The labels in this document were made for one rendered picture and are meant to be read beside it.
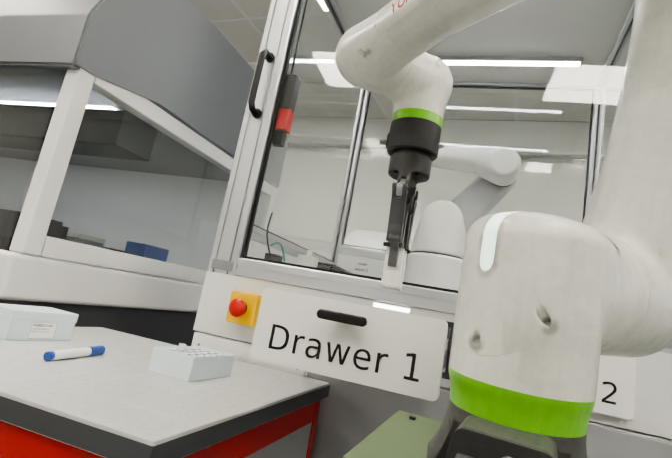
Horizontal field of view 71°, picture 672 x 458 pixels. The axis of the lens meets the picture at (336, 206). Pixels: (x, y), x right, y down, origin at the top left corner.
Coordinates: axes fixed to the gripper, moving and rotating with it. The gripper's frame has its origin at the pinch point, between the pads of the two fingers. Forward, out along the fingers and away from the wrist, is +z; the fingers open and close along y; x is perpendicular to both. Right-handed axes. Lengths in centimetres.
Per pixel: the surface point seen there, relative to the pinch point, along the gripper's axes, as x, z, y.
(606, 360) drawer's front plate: 37.5, 8.7, -21.0
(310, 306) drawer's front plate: -9.8, 8.6, 10.9
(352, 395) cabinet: -9.0, 25.6, -22.9
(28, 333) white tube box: -61, 23, 12
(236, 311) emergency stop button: -36.2, 13.1, -15.6
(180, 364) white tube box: -30.1, 21.5, 10.6
